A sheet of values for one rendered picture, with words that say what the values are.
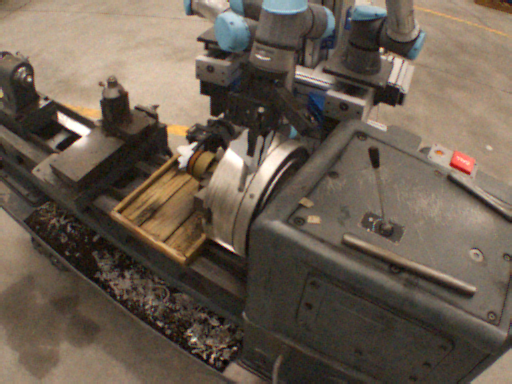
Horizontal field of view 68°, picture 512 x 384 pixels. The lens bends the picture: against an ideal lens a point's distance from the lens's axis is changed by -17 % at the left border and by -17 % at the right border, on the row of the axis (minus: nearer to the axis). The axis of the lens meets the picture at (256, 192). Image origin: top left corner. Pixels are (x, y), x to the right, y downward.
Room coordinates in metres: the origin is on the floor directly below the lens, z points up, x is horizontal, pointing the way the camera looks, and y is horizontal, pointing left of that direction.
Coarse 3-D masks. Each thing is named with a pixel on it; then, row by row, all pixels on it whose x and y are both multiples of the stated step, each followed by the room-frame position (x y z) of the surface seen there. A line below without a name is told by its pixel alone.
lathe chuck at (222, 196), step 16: (272, 144) 0.80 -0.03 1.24; (224, 160) 0.76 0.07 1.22; (240, 160) 0.75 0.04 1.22; (224, 176) 0.72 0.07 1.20; (208, 192) 0.71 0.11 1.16; (224, 192) 0.70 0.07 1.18; (224, 208) 0.67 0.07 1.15; (208, 224) 0.68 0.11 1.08; (224, 224) 0.66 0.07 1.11; (224, 240) 0.66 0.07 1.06
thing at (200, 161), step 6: (198, 150) 0.91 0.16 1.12; (204, 150) 0.91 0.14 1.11; (192, 156) 0.88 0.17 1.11; (198, 156) 0.88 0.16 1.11; (204, 156) 0.87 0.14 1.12; (210, 156) 0.88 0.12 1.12; (192, 162) 0.87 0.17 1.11; (198, 162) 0.86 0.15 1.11; (204, 162) 0.86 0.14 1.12; (210, 162) 0.86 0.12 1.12; (216, 162) 0.87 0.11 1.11; (192, 168) 0.86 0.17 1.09; (198, 168) 0.85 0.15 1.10; (204, 168) 0.84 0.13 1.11; (210, 168) 0.85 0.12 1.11; (192, 174) 0.86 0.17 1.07; (198, 174) 0.84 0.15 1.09; (198, 180) 0.84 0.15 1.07
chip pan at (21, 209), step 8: (0, 184) 1.27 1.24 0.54; (0, 192) 1.22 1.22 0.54; (8, 192) 1.22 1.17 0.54; (0, 200) 1.17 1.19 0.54; (8, 200) 1.17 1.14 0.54; (16, 200) 1.18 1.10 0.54; (8, 208) 1.12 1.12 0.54; (16, 208) 1.13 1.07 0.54; (24, 208) 1.13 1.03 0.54; (32, 208) 1.14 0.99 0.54; (16, 216) 1.08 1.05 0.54; (24, 216) 1.09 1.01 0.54; (232, 368) 0.53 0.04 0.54; (240, 368) 0.54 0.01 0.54; (232, 376) 0.50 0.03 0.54; (240, 376) 0.51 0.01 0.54; (248, 376) 0.51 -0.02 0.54; (256, 376) 0.51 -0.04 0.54; (264, 376) 0.51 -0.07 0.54
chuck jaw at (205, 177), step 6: (204, 174) 0.82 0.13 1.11; (210, 174) 0.83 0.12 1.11; (204, 180) 0.80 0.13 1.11; (204, 186) 0.77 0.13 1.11; (198, 192) 0.75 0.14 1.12; (204, 192) 0.75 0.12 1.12; (198, 198) 0.73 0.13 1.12; (204, 198) 0.73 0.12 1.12; (198, 204) 0.72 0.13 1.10; (198, 210) 0.72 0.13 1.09; (204, 210) 0.70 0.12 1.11; (210, 210) 0.69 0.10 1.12; (204, 216) 0.69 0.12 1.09; (210, 216) 0.69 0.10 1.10; (210, 222) 0.68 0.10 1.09
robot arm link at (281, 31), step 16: (272, 0) 0.72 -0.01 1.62; (288, 0) 0.71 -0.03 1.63; (304, 0) 0.72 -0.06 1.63; (272, 16) 0.70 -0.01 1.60; (288, 16) 0.70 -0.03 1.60; (304, 16) 0.73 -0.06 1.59; (256, 32) 0.72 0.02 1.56; (272, 32) 0.69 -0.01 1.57; (288, 32) 0.69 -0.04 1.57; (304, 32) 0.74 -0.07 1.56; (288, 48) 0.69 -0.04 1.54
